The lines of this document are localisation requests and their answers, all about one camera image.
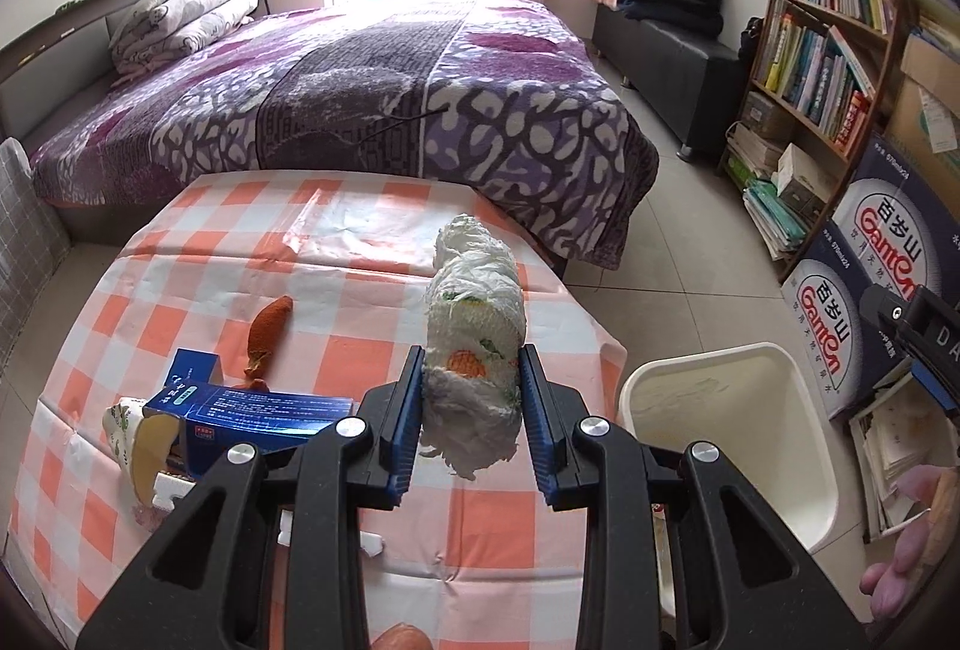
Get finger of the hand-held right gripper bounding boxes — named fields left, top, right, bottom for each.
left=859, top=286, right=960, bottom=418

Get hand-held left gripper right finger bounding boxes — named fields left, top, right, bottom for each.
left=517, top=344, right=875, bottom=650

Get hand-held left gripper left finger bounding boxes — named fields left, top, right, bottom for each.
left=75, top=344, right=428, bottom=650

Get white plastic bag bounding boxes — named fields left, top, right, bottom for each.
left=418, top=213, right=530, bottom=482

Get white plastic waste bin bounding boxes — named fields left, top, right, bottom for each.
left=619, top=342, right=841, bottom=550

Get person's right hand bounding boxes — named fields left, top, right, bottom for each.
left=861, top=462, right=960, bottom=622

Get person's left hand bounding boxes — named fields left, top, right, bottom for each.
left=373, top=624, right=434, bottom=650

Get blue white beverage carton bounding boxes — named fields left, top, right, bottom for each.
left=780, top=256, right=882, bottom=420
left=829, top=132, right=960, bottom=321

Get blue cardboard box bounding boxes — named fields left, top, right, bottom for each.
left=141, top=350, right=355, bottom=480

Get stacks of flat books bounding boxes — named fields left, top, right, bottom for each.
left=724, top=121, right=833, bottom=261

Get cardboard tissue box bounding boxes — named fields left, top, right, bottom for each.
left=772, top=143, right=837, bottom=217

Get brown cardboard box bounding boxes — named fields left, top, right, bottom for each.
left=885, top=31, right=960, bottom=186

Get printed paper cup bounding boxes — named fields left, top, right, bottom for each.
left=101, top=397, right=185, bottom=510

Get row of slanted books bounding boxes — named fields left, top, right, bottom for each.
left=754, top=0, right=877, bottom=156

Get wooden bookshelf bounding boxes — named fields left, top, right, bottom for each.
left=724, top=0, right=912, bottom=262

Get black bag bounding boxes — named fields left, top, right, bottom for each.
left=739, top=16, right=767, bottom=67

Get purple patterned bed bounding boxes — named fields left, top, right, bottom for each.
left=30, top=0, right=661, bottom=268

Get black bench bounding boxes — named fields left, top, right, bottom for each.
left=592, top=5, right=743, bottom=160

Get grey checked cloth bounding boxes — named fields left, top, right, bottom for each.
left=0, top=136, right=74, bottom=381

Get folded floral quilt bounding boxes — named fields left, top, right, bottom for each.
left=109, top=0, right=260, bottom=77

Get dark wooden headboard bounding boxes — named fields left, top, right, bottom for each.
left=0, top=0, right=196, bottom=145

